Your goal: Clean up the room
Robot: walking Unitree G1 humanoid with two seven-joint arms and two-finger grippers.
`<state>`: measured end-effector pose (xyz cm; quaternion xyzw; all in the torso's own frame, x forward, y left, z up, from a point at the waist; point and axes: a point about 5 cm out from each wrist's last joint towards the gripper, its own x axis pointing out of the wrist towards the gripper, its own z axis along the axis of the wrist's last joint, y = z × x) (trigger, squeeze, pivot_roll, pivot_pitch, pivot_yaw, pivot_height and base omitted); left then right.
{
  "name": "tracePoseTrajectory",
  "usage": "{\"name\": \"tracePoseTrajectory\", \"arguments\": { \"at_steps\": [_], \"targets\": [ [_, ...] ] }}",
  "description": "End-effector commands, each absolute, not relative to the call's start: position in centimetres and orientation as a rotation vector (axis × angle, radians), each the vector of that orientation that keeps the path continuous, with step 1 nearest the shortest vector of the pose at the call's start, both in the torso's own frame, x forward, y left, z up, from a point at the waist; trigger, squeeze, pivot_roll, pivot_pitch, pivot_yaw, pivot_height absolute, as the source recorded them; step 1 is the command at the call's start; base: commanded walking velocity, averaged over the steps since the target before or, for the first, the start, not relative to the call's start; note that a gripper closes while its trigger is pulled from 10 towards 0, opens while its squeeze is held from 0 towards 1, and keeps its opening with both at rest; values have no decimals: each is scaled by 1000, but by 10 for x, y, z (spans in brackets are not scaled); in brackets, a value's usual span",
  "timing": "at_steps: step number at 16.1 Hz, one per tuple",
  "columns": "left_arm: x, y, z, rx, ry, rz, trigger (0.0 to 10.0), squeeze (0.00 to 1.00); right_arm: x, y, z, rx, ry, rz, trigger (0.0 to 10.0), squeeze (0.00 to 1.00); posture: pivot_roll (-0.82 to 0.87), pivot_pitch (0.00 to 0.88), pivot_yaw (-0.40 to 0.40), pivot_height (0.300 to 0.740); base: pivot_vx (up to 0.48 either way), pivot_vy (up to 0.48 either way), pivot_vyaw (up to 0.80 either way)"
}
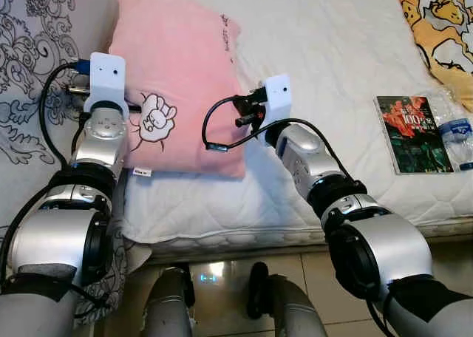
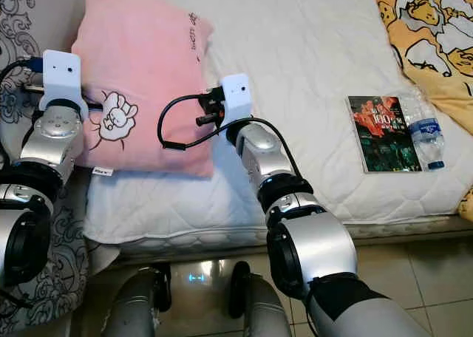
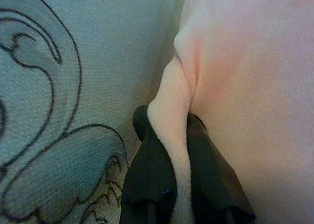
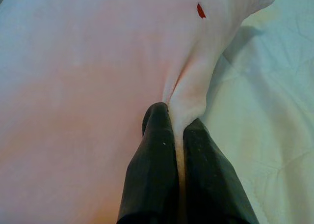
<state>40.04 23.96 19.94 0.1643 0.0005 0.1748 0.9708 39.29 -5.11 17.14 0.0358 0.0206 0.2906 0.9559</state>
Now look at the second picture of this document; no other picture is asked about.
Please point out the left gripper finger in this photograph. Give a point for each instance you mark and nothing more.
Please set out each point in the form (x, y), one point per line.
(96, 106)

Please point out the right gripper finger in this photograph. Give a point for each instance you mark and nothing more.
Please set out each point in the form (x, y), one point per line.
(201, 100)
(205, 121)

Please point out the pink pillow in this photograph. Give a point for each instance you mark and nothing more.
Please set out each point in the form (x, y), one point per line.
(148, 49)

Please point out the dark red green book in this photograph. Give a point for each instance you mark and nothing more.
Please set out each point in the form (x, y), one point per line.
(380, 137)

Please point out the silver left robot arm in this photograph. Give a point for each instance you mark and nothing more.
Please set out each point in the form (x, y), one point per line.
(55, 141)

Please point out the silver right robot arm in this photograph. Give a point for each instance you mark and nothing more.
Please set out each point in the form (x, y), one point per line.
(321, 252)

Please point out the grey floral patterned cloth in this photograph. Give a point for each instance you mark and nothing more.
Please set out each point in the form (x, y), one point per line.
(18, 26)

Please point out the white quilted bed mattress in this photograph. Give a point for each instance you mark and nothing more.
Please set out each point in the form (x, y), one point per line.
(295, 56)

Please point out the grey robot right leg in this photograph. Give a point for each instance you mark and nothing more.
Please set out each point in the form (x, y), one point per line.
(266, 311)

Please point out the grey robot leg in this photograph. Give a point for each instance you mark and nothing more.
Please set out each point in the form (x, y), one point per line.
(266, 311)
(133, 307)

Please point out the grey robot left leg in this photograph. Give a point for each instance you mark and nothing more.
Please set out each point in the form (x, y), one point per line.
(133, 307)

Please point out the clear plastic water bottle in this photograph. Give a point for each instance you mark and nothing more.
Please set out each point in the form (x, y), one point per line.
(427, 134)

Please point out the yellow cartoon blanket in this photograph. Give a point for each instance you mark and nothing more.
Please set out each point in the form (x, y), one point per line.
(421, 26)

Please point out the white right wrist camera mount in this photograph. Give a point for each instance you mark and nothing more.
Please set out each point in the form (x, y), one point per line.
(236, 93)

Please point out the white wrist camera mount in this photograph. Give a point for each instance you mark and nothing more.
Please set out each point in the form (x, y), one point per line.
(63, 75)
(236, 93)

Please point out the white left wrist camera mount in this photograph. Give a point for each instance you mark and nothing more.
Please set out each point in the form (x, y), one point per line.
(63, 75)

